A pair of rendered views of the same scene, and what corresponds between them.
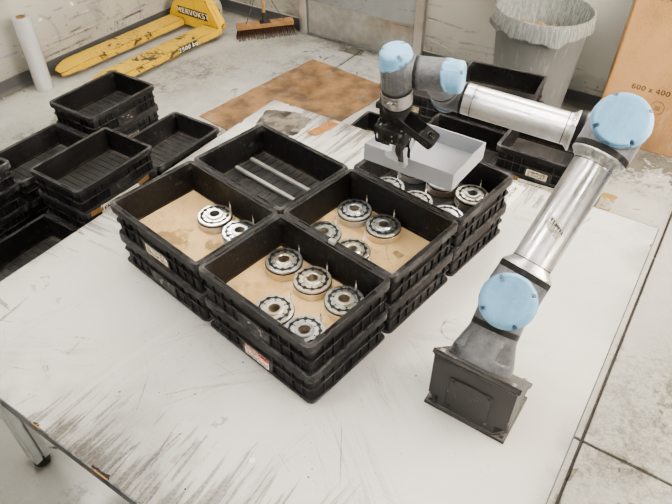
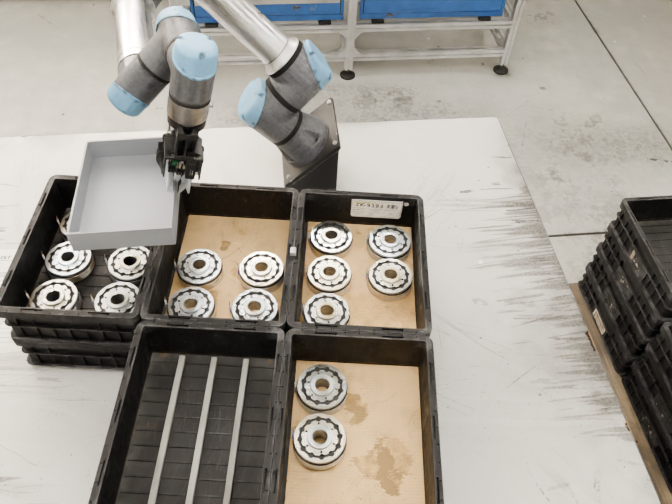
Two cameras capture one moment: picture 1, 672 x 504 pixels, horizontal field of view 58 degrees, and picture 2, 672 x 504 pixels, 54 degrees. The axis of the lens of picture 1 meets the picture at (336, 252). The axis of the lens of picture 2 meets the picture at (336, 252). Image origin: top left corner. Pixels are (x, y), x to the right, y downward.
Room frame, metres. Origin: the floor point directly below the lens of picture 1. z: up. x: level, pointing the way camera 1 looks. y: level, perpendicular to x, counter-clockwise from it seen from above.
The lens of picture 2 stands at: (1.77, 0.75, 2.06)
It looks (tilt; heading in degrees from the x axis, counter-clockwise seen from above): 50 degrees down; 227
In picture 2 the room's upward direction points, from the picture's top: 4 degrees clockwise
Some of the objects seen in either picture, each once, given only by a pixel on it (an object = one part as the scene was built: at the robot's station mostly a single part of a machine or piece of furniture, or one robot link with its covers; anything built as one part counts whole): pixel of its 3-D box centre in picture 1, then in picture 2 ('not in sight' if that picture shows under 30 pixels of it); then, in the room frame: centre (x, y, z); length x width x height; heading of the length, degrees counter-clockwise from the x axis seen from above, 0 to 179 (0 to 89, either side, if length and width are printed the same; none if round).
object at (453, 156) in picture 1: (424, 150); (129, 190); (1.45, -0.25, 1.07); 0.27 x 0.20 x 0.05; 55
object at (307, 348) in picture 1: (293, 276); (360, 258); (1.10, 0.11, 0.92); 0.40 x 0.30 x 0.02; 48
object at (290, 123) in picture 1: (281, 120); not in sight; (2.23, 0.22, 0.71); 0.22 x 0.19 x 0.01; 57
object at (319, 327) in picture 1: (304, 331); (389, 241); (0.97, 0.08, 0.86); 0.10 x 0.10 x 0.01
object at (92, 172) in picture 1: (105, 200); not in sight; (2.13, 1.01, 0.37); 0.40 x 0.30 x 0.45; 147
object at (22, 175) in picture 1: (50, 182); not in sight; (2.35, 1.34, 0.31); 0.40 x 0.30 x 0.34; 147
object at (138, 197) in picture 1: (196, 224); (355, 437); (1.37, 0.40, 0.87); 0.40 x 0.30 x 0.11; 48
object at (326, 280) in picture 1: (312, 279); (329, 273); (1.15, 0.06, 0.86); 0.10 x 0.10 x 0.01
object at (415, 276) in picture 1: (369, 234); (228, 265); (1.32, -0.09, 0.87); 0.40 x 0.30 x 0.11; 48
